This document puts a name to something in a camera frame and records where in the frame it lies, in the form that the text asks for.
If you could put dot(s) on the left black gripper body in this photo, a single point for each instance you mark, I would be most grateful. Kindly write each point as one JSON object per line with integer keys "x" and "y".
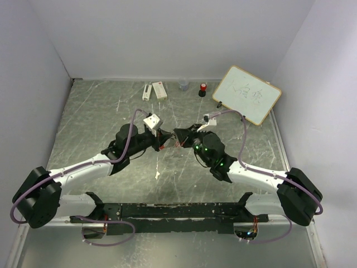
{"x": 152, "y": 139}

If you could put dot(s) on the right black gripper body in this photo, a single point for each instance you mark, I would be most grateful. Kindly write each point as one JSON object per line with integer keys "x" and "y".
{"x": 195, "y": 135}

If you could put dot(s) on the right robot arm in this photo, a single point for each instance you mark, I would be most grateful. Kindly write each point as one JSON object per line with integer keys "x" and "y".
{"x": 290, "y": 193}

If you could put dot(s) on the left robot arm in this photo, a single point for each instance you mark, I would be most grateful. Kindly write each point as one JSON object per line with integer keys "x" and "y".
{"x": 45, "y": 195}

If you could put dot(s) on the red black stamp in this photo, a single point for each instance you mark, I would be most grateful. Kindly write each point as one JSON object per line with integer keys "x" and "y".
{"x": 202, "y": 91}

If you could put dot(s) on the white staples box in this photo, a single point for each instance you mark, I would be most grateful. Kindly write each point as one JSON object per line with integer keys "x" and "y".
{"x": 160, "y": 91}

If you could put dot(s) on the white stapler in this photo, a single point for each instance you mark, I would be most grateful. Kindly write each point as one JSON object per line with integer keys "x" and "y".
{"x": 147, "y": 92}

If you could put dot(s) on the clear paperclip jar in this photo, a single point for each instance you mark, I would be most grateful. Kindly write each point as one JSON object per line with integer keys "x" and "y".
{"x": 183, "y": 84}

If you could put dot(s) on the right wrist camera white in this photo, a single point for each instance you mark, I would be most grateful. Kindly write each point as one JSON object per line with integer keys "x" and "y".
{"x": 209, "y": 123}

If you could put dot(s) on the small whiteboard wood frame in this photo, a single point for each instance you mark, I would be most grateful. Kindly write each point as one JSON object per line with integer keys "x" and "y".
{"x": 243, "y": 92}

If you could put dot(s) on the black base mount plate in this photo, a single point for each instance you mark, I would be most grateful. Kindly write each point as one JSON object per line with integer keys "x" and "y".
{"x": 177, "y": 217}

